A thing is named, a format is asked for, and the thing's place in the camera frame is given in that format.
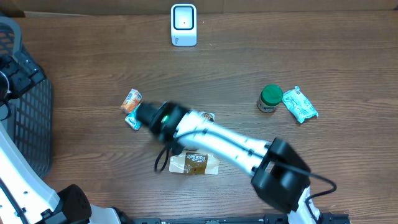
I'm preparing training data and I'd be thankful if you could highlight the cream green packet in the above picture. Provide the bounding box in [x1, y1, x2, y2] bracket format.
[125, 105, 142, 131]

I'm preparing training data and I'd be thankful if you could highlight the orange tissue pack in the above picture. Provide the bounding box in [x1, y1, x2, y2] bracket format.
[121, 88, 142, 114]

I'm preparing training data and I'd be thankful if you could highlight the brown white snack bag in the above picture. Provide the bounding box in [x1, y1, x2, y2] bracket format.
[169, 111, 220, 175]

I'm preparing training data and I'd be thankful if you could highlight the green lid spice jar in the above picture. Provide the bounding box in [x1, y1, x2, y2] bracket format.
[257, 84, 284, 113]

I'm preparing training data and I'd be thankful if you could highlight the mint green wipe packet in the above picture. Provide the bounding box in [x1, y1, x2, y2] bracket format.
[282, 86, 318, 123]

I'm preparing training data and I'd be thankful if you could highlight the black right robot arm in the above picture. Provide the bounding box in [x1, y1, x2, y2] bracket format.
[134, 102, 322, 223]

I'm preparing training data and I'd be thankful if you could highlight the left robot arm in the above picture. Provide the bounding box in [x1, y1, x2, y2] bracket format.
[1, 54, 132, 223]

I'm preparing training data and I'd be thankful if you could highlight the white barcode scanner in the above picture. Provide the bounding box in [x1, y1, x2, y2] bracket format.
[170, 3, 197, 47]

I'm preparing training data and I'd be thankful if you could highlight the grey plastic mesh basket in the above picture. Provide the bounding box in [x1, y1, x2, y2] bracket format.
[1, 16, 53, 178]

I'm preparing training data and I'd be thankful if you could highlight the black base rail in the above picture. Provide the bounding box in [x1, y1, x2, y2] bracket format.
[131, 213, 351, 224]

